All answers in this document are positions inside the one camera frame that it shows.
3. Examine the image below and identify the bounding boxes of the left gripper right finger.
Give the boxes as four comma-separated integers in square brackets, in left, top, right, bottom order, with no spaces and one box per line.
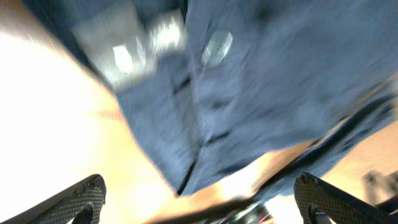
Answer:
[294,172,397,224]

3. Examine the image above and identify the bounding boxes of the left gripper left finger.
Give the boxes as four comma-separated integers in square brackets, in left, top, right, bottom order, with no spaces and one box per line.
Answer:
[5,174,106,224]

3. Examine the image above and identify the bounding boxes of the dark navy shorts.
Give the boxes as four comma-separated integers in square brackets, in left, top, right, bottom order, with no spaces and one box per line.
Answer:
[25,1,397,200]

